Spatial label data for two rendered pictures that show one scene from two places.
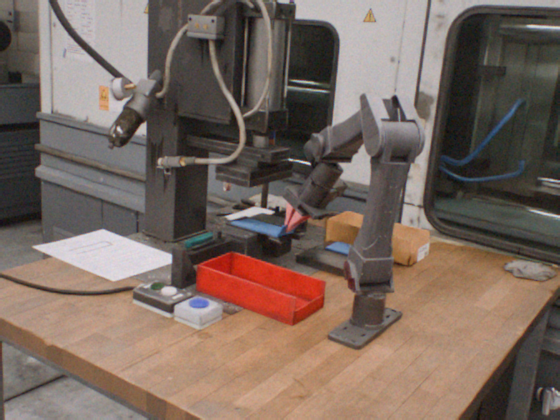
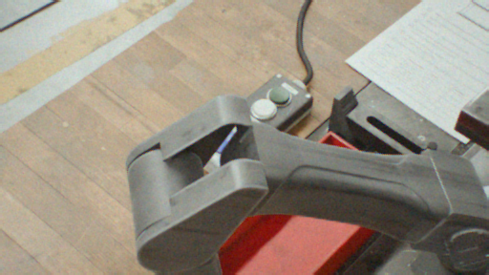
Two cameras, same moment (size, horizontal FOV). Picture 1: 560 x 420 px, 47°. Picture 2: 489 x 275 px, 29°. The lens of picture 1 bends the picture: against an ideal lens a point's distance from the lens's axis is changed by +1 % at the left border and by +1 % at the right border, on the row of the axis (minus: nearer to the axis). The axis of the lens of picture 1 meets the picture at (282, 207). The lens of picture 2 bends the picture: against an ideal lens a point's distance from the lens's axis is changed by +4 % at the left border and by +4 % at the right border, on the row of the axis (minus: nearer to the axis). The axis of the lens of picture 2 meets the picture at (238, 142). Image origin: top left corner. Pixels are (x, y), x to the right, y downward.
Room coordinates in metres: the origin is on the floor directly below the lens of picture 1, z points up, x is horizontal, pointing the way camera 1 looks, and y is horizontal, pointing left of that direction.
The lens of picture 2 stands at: (1.25, -0.60, 1.90)
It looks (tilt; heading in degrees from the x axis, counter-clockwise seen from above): 52 degrees down; 97
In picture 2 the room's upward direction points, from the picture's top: 3 degrees clockwise
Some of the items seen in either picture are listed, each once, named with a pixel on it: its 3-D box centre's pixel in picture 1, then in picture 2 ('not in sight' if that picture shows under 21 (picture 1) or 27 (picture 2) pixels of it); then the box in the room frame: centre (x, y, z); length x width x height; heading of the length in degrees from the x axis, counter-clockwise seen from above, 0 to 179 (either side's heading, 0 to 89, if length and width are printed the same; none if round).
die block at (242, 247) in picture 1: (253, 242); not in sight; (1.52, 0.06, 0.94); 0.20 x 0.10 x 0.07; 147
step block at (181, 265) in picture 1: (186, 264); (355, 125); (1.31, 0.20, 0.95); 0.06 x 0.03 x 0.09; 147
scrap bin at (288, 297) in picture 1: (259, 286); (302, 227); (1.26, 0.03, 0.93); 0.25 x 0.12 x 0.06; 57
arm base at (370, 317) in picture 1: (368, 308); not in sight; (1.16, -0.19, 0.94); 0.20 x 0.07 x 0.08; 147
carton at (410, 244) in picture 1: (377, 238); not in sight; (1.65, -0.26, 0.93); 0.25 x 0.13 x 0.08; 57
